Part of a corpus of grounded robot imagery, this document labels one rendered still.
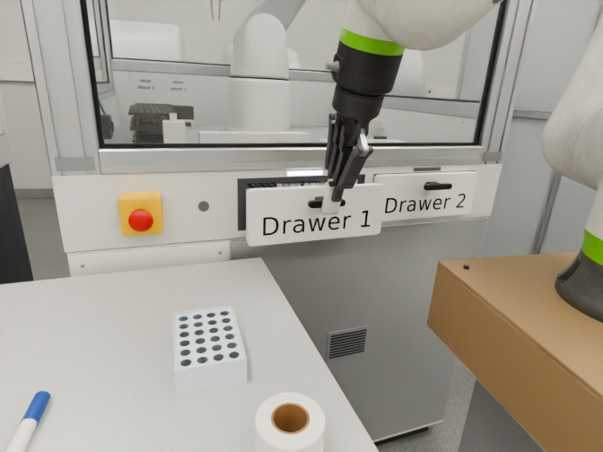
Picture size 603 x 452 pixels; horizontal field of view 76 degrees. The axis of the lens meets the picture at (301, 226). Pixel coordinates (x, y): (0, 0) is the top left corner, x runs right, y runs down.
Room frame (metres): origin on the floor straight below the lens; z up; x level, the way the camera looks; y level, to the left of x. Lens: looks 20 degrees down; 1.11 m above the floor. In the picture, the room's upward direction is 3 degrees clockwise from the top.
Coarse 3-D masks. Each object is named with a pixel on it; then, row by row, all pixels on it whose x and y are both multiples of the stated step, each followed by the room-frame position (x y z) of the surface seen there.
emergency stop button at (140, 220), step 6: (138, 210) 0.63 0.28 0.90; (144, 210) 0.64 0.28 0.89; (132, 216) 0.63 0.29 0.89; (138, 216) 0.63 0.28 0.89; (144, 216) 0.63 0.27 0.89; (150, 216) 0.64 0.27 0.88; (132, 222) 0.62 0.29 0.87; (138, 222) 0.63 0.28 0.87; (144, 222) 0.63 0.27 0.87; (150, 222) 0.63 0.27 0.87; (132, 228) 0.63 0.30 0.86; (138, 228) 0.63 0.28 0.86; (144, 228) 0.63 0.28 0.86
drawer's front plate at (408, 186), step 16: (384, 176) 0.86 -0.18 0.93; (400, 176) 0.88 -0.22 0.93; (416, 176) 0.89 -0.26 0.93; (432, 176) 0.91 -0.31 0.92; (448, 176) 0.93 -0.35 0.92; (464, 176) 0.94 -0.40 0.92; (400, 192) 0.88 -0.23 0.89; (416, 192) 0.90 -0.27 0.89; (432, 192) 0.91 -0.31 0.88; (448, 192) 0.93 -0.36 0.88; (464, 192) 0.95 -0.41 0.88; (384, 208) 0.87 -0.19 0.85; (416, 208) 0.90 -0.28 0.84; (432, 208) 0.91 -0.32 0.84; (448, 208) 0.93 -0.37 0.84; (464, 208) 0.95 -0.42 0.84
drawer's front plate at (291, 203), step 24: (264, 192) 0.69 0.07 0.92; (288, 192) 0.70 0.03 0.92; (312, 192) 0.72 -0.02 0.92; (360, 192) 0.76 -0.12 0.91; (384, 192) 0.78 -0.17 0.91; (264, 216) 0.69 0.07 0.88; (288, 216) 0.70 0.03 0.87; (312, 216) 0.72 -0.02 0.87; (336, 216) 0.74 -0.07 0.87; (360, 216) 0.76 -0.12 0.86; (264, 240) 0.69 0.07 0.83; (288, 240) 0.70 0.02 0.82
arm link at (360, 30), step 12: (348, 0) 0.56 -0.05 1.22; (360, 0) 0.53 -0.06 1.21; (348, 12) 0.56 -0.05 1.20; (360, 12) 0.54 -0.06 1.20; (348, 24) 0.56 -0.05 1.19; (360, 24) 0.55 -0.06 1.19; (372, 24) 0.54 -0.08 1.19; (348, 36) 0.56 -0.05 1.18; (360, 36) 0.55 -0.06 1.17; (372, 36) 0.54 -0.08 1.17; (384, 36) 0.54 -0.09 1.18; (360, 48) 0.55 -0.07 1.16; (372, 48) 0.55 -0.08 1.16; (384, 48) 0.55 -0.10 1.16; (396, 48) 0.56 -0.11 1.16
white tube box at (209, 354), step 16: (176, 320) 0.46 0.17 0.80; (192, 320) 0.46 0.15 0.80; (208, 320) 0.46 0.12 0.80; (224, 320) 0.47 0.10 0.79; (176, 336) 0.42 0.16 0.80; (192, 336) 0.42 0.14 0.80; (208, 336) 0.42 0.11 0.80; (224, 336) 0.43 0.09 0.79; (176, 352) 0.39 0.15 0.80; (192, 352) 0.39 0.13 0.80; (208, 352) 0.39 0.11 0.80; (224, 352) 0.39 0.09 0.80; (240, 352) 0.40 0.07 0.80; (176, 368) 0.36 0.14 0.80; (192, 368) 0.36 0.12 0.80; (208, 368) 0.37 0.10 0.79; (224, 368) 0.37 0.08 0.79; (240, 368) 0.38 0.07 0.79; (176, 384) 0.36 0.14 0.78; (192, 384) 0.36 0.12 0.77; (208, 384) 0.37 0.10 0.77; (224, 384) 0.37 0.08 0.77
